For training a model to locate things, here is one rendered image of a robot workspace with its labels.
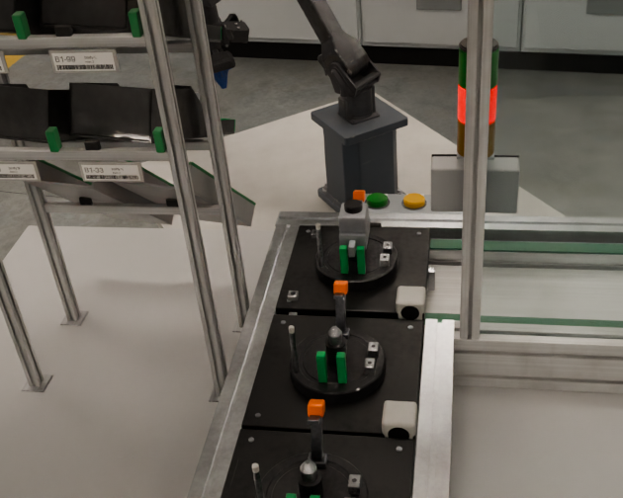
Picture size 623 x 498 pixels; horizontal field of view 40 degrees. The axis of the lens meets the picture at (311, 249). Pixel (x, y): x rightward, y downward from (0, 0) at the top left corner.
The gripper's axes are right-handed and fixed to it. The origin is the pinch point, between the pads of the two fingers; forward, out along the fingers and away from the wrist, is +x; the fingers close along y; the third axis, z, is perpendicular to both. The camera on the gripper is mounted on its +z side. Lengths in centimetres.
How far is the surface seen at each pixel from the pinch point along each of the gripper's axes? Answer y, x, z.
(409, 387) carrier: -102, -4, 5
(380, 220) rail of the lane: -59, 5, 17
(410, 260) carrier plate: -75, 1, 17
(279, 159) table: -13.8, 20.2, 7.7
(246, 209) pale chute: -56, -4, -7
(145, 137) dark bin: -73, -37, -19
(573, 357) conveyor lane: -102, 3, 32
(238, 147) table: -4.0, 20.8, 0.1
